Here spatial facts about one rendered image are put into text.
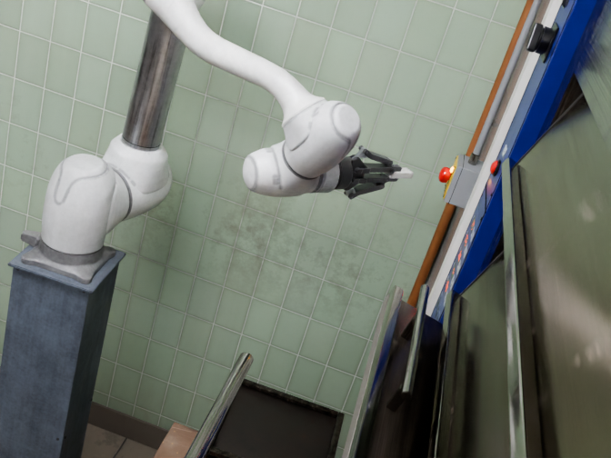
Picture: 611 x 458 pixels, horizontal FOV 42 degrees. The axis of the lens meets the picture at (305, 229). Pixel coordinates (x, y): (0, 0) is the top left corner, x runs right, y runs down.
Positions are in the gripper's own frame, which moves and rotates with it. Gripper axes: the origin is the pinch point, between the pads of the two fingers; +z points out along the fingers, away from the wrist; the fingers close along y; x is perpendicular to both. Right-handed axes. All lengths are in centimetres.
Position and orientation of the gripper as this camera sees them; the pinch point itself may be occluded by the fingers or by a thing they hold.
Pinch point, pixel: (398, 173)
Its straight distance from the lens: 188.3
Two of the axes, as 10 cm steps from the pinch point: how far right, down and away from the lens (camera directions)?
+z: 8.2, -0.4, 5.8
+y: -2.7, 8.6, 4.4
